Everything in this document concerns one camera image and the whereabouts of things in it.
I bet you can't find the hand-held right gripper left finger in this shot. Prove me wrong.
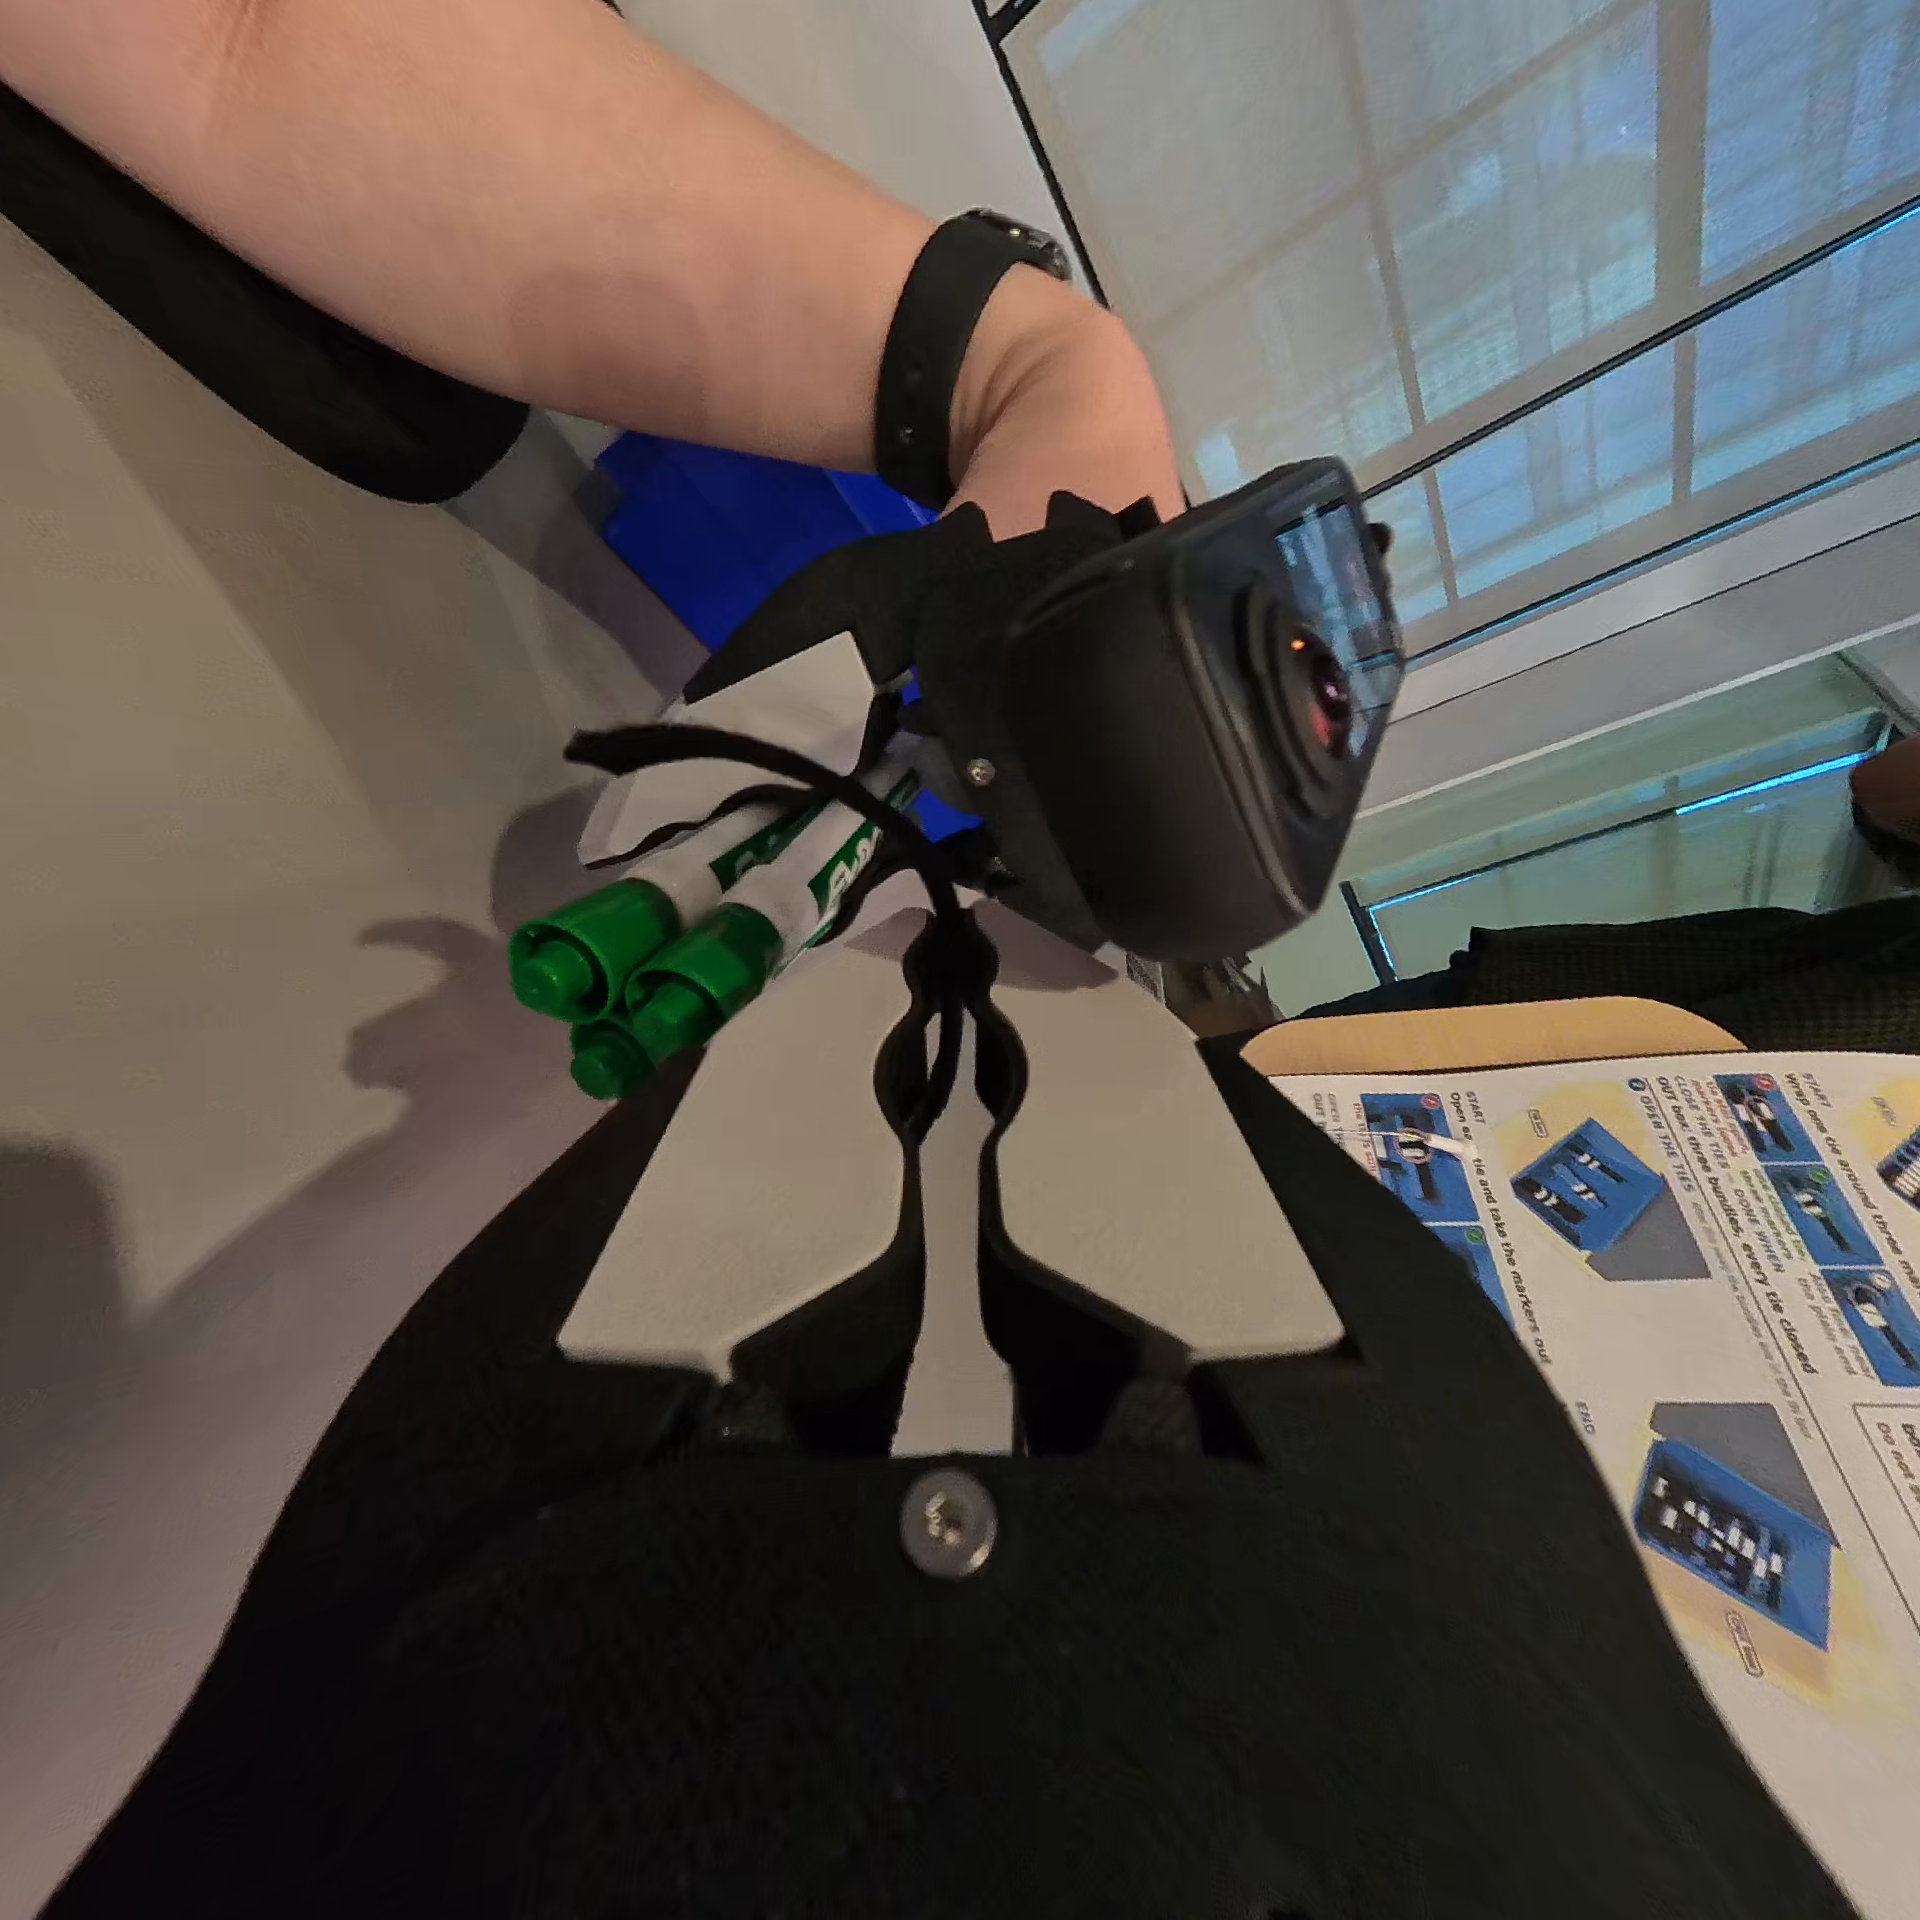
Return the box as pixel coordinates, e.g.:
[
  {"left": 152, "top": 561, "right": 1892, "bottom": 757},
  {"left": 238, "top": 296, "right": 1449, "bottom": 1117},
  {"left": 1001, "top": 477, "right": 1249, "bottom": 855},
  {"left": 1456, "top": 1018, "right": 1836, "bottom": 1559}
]
[{"left": 556, "top": 911, "right": 944, "bottom": 1454}]

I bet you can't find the printed instruction sheet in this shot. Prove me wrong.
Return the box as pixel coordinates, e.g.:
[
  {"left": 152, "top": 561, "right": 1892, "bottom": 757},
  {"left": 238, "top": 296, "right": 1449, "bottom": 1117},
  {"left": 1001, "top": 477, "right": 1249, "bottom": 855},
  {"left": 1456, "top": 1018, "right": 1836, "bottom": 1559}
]
[{"left": 1265, "top": 1046, "right": 1920, "bottom": 1905}]

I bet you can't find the black wristband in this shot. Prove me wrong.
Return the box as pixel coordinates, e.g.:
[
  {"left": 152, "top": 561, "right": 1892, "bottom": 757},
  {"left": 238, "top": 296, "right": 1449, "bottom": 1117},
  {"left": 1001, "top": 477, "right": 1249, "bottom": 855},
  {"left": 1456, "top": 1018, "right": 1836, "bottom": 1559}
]
[{"left": 873, "top": 208, "right": 1076, "bottom": 511}]

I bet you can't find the black hook-and-loop strap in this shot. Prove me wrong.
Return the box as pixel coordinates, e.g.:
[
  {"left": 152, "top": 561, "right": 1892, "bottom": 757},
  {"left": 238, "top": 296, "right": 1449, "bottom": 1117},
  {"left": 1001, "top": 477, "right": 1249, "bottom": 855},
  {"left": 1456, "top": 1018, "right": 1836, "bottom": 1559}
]
[{"left": 565, "top": 727, "right": 999, "bottom": 1123}]

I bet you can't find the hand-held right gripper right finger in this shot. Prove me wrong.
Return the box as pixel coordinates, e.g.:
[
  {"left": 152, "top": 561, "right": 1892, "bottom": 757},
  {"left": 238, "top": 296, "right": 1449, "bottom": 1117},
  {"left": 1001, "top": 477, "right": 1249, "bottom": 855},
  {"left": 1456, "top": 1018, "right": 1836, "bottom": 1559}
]
[{"left": 972, "top": 911, "right": 1343, "bottom": 1454}]

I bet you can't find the wooden display board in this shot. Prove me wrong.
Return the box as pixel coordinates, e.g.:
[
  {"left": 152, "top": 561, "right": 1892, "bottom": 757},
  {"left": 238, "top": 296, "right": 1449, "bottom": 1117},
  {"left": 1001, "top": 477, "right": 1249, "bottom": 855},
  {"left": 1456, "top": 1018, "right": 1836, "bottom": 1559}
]
[{"left": 1237, "top": 997, "right": 1749, "bottom": 1077}]

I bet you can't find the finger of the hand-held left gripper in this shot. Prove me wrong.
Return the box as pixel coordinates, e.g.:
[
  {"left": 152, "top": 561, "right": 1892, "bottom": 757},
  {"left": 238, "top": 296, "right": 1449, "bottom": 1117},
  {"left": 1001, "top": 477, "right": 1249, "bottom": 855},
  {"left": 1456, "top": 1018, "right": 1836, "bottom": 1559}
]
[{"left": 576, "top": 630, "right": 905, "bottom": 898}]

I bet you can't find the person's left forearm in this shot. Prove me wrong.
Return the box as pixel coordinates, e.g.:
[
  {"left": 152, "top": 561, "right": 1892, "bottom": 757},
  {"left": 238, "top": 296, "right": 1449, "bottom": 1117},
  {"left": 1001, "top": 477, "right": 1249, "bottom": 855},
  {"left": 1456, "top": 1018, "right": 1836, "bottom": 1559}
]
[{"left": 0, "top": 0, "right": 961, "bottom": 505}]

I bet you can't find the blue plastic bin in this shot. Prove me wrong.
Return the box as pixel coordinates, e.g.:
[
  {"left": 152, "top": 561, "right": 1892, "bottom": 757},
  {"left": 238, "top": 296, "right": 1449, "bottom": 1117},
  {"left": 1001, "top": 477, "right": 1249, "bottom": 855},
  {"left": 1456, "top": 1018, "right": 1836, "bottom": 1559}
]
[{"left": 591, "top": 432, "right": 984, "bottom": 841}]

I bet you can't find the person's left hand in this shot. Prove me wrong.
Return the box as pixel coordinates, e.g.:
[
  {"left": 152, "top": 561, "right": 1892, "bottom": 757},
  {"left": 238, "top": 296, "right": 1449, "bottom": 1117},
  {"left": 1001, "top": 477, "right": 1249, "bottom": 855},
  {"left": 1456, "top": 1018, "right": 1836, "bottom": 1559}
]
[{"left": 948, "top": 285, "right": 1190, "bottom": 529}]

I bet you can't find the large grid window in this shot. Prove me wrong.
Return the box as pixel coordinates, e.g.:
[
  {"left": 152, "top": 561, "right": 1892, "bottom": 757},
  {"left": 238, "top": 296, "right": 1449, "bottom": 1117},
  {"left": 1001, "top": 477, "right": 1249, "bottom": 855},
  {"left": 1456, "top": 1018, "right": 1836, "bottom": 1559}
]
[{"left": 989, "top": 0, "right": 1920, "bottom": 662}]

